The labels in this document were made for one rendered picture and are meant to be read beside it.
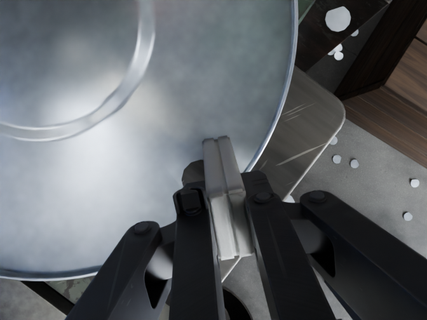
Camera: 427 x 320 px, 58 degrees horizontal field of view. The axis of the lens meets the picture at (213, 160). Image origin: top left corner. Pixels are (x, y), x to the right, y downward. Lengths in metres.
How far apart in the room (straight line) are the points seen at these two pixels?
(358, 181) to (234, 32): 0.87
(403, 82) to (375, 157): 0.39
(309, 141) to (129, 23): 0.12
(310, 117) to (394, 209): 0.90
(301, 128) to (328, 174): 0.82
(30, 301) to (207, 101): 0.28
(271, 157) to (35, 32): 0.15
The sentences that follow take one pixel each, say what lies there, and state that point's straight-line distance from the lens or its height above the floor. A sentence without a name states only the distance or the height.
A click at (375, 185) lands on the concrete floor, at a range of 1.09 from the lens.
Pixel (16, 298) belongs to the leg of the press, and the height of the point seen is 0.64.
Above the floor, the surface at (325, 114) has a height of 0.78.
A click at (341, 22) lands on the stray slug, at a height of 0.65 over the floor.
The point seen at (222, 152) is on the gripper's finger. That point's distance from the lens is 0.18.
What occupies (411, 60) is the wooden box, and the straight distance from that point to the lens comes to 0.74.
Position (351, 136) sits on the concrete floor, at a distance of 1.06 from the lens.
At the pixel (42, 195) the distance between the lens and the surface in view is 0.24.
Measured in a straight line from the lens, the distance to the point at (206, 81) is 0.22.
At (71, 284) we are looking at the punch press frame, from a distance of 0.40.
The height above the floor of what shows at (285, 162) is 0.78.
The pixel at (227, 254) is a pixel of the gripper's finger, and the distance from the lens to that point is 0.16.
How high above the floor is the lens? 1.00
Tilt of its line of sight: 87 degrees down
